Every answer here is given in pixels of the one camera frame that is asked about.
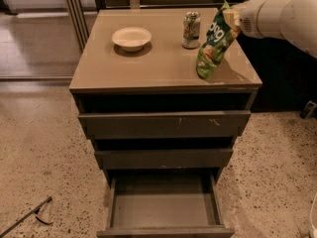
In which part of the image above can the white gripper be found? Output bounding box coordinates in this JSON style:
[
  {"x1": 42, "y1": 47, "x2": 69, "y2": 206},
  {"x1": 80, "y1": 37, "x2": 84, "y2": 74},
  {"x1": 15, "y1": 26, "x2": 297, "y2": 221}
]
[{"x1": 222, "y1": 0, "x2": 285, "y2": 40}]

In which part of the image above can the green rice chip bag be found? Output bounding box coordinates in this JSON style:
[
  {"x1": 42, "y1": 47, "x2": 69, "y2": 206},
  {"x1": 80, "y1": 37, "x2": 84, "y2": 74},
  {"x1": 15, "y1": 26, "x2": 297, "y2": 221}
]
[{"x1": 196, "y1": 1, "x2": 238, "y2": 79}]

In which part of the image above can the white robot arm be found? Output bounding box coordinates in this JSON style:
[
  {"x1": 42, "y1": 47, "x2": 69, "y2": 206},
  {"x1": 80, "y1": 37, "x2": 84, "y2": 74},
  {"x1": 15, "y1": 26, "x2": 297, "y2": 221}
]
[{"x1": 223, "y1": 0, "x2": 317, "y2": 59}]

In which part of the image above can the grey top drawer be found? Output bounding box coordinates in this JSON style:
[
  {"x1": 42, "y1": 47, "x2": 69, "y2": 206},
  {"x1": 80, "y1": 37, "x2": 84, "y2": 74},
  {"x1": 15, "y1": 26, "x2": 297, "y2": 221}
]
[{"x1": 78, "y1": 110, "x2": 251, "y2": 139}]

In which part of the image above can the grey drawer cabinet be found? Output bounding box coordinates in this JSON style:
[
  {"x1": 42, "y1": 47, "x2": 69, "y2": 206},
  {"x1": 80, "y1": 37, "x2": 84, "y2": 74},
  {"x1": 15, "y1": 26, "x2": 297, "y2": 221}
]
[{"x1": 69, "y1": 9, "x2": 262, "y2": 179}]

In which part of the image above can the grey middle drawer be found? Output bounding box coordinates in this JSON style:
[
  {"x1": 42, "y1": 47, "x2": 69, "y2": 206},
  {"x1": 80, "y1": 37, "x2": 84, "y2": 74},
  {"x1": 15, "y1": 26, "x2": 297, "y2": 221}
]
[{"x1": 95, "y1": 149, "x2": 233, "y2": 170}]

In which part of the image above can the grey open bottom drawer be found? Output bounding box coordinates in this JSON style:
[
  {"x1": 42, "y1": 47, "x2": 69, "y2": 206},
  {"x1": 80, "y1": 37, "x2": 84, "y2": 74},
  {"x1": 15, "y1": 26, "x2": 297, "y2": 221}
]
[{"x1": 97, "y1": 172, "x2": 235, "y2": 238}]

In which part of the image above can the white soda can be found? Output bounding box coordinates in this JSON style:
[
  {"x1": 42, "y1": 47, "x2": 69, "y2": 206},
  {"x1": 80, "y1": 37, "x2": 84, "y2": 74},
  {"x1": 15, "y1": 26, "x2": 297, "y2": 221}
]
[{"x1": 182, "y1": 11, "x2": 201, "y2": 49}]

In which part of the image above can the white paper bowl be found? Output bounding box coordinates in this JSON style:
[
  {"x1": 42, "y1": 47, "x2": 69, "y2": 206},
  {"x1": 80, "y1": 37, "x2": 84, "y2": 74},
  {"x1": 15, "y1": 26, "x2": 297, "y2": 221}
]
[{"x1": 112, "y1": 27, "x2": 152, "y2": 53}]

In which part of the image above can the dark device on floor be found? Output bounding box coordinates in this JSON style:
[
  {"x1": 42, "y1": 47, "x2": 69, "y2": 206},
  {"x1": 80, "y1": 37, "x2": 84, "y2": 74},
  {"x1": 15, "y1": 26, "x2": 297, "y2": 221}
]
[{"x1": 299, "y1": 100, "x2": 317, "y2": 119}]

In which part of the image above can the dark stick on floor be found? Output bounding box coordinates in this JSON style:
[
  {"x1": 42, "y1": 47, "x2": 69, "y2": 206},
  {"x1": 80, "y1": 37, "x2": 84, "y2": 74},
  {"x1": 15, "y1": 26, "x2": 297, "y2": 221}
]
[{"x1": 0, "y1": 196, "x2": 53, "y2": 238}]

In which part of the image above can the white cable on floor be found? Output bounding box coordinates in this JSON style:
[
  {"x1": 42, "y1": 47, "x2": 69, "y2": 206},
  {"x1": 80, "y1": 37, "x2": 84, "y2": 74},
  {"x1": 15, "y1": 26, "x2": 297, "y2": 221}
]
[{"x1": 308, "y1": 192, "x2": 317, "y2": 238}]

